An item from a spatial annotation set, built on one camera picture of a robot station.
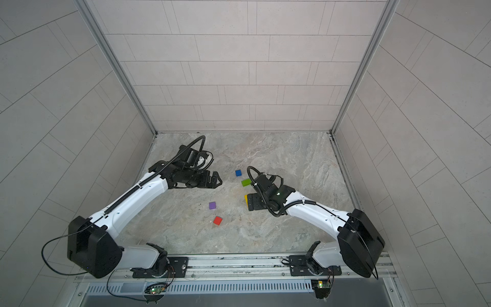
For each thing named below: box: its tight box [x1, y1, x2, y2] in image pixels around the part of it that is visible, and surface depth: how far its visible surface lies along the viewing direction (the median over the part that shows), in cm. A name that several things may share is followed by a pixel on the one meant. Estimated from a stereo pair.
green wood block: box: [241, 178, 252, 187], surface depth 96 cm
